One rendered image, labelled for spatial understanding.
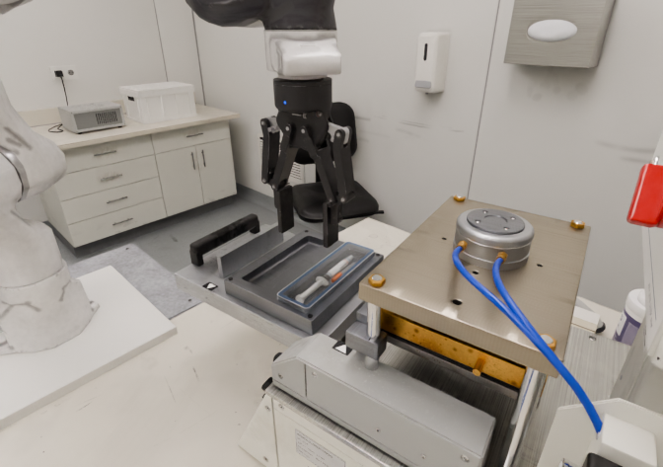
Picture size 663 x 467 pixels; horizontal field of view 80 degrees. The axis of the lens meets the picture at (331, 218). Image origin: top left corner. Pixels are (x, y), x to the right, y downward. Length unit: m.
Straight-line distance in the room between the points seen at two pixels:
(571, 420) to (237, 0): 0.50
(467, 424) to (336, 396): 0.13
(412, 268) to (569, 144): 1.54
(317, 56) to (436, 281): 0.26
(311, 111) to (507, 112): 1.53
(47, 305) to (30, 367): 0.11
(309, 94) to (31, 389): 0.70
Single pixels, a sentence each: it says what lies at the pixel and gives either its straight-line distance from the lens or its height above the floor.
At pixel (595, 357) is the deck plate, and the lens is 0.68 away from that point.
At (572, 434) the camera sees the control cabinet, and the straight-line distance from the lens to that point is 0.38.
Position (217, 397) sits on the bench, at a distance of 0.79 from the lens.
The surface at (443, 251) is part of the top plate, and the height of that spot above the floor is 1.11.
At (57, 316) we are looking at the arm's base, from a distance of 0.96.
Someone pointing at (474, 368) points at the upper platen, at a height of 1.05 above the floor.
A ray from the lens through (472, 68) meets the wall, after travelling 2.01.
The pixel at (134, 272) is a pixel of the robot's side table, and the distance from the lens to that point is 1.18.
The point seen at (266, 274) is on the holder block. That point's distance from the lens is 0.65.
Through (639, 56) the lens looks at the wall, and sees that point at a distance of 1.84.
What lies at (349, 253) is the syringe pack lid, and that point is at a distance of 0.65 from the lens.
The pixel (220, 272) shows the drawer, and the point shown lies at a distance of 0.67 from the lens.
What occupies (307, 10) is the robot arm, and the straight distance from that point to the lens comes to 0.50.
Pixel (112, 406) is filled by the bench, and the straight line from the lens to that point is 0.84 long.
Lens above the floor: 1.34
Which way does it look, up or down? 26 degrees down
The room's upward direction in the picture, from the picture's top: straight up
